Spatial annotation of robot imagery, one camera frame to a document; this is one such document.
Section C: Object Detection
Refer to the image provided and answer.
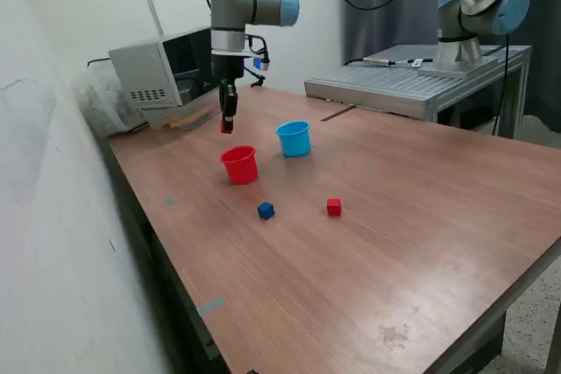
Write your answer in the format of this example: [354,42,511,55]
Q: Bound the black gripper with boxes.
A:
[211,54,245,131]

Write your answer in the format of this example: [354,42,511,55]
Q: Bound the clear plastic stand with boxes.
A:
[142,83,224,132]

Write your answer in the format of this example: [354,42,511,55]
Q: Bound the light wooden strip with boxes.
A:
[160,105,215,131]

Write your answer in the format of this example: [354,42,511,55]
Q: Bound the red plastic cup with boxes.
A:
[219,145,259,186]

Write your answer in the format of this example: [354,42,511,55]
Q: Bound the blue plastic cup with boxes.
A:
[274,120,313,159]

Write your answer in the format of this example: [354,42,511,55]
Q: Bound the grey microwave oven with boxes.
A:
[108,26,220,110]

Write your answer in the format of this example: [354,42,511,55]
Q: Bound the thin white rod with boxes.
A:
[146,0,166,38]

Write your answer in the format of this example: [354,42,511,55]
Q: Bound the dark flat strip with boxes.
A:
[320,105,356,123]

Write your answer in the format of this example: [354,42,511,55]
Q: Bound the clear plastic bag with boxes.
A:
[72,60,148,138]

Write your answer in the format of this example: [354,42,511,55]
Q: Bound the aluminium profile table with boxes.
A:
[304,44,533,141]

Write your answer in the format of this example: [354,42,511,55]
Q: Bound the large grey tape strip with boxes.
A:
[196,296,227,318]

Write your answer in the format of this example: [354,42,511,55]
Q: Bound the aluminium robot mounting plate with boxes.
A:
[417,55,500,81]

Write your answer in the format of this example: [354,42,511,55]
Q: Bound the dark grey curtain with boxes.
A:
[340,0,561,134]

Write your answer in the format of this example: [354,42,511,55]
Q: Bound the black clamp mount with cable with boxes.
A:
[245,67,267,88]

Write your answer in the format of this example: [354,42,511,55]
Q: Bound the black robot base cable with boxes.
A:
[343,56,436,67]

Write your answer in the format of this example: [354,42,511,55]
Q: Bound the black hanging cable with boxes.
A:
[491,32,512,137]

